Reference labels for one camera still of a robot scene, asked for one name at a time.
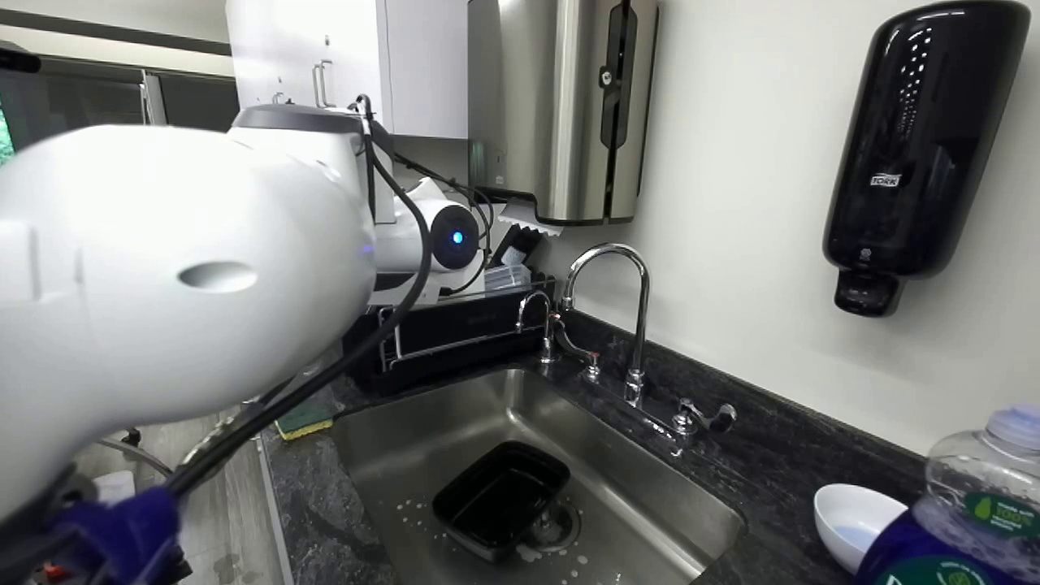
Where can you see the black lunchbox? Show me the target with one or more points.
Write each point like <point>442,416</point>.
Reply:
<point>499,499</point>

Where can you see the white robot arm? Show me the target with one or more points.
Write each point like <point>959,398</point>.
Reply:
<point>163,272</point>

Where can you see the clear plastic container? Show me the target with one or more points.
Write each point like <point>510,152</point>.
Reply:
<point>510,281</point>

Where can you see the small chrome faucet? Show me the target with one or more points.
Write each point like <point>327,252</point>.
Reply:
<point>545,325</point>

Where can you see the black dish brush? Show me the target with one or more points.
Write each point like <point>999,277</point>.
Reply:
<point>521,247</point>

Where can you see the black dish rack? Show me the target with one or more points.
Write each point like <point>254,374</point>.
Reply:
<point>465,335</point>

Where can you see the tall chrome faucet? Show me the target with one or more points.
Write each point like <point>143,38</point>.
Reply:
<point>643,314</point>

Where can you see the steel paper towel dispenser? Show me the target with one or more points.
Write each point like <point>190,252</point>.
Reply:
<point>572,107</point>

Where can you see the metal sink drain strainer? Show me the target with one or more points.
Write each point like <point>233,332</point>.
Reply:
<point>559,528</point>

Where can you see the stainless steel sink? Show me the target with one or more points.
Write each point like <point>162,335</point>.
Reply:
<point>651,499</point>

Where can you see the green yellow sponge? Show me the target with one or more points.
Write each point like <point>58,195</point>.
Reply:
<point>308,423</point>

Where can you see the small white bowl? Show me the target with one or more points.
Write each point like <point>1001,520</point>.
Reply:
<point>855,524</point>

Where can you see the black soap dispenser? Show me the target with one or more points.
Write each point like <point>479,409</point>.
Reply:
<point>921,139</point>

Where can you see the blue dish soap bottle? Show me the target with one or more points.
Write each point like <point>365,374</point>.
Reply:
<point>954,507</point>

